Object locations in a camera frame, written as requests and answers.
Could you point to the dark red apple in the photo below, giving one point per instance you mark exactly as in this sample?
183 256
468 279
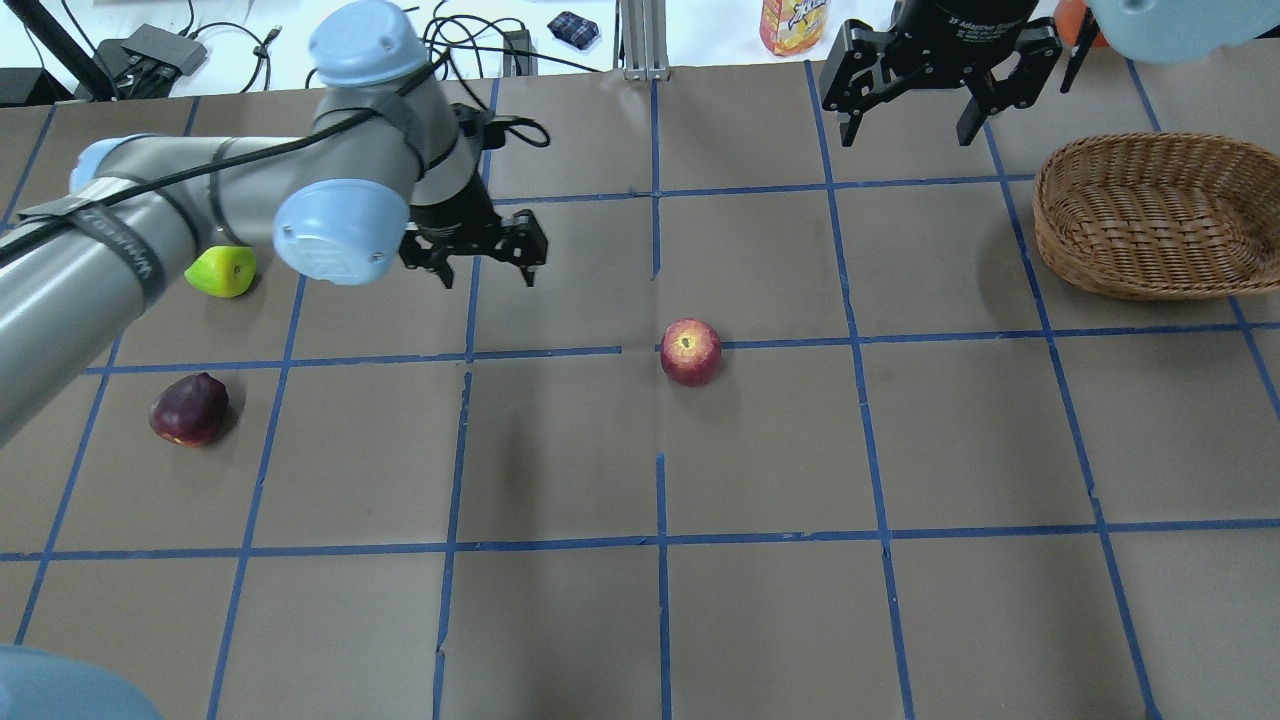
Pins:
192 412

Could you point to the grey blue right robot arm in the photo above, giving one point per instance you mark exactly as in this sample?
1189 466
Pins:
1158 32

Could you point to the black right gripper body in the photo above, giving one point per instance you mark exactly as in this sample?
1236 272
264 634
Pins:
958 24

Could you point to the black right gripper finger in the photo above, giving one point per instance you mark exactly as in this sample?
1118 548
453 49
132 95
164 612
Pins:
855 103
988 97

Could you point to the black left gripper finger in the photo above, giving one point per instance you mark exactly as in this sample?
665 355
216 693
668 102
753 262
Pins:
531 252
435 260

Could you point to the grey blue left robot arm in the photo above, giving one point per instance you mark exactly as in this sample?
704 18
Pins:
388 171

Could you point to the woven wicker basket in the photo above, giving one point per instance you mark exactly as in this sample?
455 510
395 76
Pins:
1155 216

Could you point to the black adapter box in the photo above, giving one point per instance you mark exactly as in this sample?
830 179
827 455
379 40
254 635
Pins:
150 55

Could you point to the aluminium frame post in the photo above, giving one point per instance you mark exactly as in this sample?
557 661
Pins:
640 43

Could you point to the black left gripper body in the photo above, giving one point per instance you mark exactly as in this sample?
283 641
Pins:
449 214

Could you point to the orange juice bottle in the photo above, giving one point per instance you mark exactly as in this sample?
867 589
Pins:
788 28

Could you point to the dark blue checkered pouch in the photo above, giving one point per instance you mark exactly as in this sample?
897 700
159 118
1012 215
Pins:
574 30

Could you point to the red yellow apple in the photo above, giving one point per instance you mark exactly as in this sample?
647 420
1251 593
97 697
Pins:
690 352

